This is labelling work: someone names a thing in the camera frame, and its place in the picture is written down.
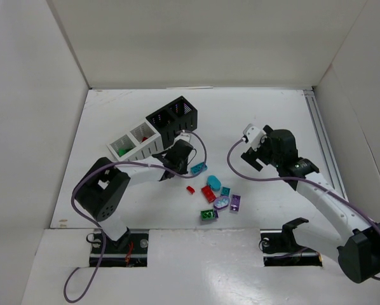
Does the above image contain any small red lego piece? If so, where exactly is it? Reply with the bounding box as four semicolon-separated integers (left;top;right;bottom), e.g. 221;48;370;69
186;186;195;194

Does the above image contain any teal rounded lego brick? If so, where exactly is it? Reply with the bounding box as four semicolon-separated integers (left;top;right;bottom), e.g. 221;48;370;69
207;175;222;192

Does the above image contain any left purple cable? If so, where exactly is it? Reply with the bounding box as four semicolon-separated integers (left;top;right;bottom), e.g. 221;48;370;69
62;130;207;302

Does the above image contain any white slotted double container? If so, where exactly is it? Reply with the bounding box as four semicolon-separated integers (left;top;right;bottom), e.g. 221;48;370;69
107;119;164;161

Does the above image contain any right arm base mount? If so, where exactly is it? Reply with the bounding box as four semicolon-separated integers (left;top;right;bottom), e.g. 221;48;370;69
259;217;323;267

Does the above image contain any small teal square lego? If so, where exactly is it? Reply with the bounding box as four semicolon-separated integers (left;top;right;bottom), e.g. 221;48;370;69
221;187;231;196

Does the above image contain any black slotted double container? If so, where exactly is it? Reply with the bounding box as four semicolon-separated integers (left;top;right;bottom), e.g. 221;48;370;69
146;96;198;149

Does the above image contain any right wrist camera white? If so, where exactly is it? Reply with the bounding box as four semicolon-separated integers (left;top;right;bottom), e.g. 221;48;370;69
243;123;266;152

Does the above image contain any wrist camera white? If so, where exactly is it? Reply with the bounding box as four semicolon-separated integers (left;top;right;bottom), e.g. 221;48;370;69
243;123;266;152
175;130;191;143

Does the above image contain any teal long lego plate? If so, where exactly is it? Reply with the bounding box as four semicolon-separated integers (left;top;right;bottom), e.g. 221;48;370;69
191;162;208;176

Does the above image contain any purple cable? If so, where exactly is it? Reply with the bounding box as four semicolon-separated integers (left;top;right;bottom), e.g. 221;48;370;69
226;139;380;280
62;130;207;302

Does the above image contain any green lego in container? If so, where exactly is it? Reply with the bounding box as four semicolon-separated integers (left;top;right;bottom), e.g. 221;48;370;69
118;148;132;157

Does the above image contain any red long lego brick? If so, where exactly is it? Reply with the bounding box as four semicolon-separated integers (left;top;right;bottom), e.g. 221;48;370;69
201;186;216;203

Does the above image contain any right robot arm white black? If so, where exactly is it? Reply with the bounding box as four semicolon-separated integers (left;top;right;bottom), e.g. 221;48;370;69
241;124;380;283

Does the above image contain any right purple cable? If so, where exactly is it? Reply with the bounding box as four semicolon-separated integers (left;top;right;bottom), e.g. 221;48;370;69
226;139;380;280

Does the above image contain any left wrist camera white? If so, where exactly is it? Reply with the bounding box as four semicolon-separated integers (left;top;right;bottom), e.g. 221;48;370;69
175;130;191;143

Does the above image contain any green lego on purple plate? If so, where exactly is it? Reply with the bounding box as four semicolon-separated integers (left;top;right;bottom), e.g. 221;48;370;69
200;209;219;221

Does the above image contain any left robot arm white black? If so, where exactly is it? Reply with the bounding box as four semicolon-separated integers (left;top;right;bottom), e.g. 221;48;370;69
72;139;194;250

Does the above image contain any lilac oval paw lego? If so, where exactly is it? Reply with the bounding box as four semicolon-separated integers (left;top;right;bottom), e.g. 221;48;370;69
213;196;230;210

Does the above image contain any purple lego brick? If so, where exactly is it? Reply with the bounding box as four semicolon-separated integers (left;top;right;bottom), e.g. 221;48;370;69
229;194;241;212

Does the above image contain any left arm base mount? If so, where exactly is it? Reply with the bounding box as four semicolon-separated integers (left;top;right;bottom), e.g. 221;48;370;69
86;230;149;268

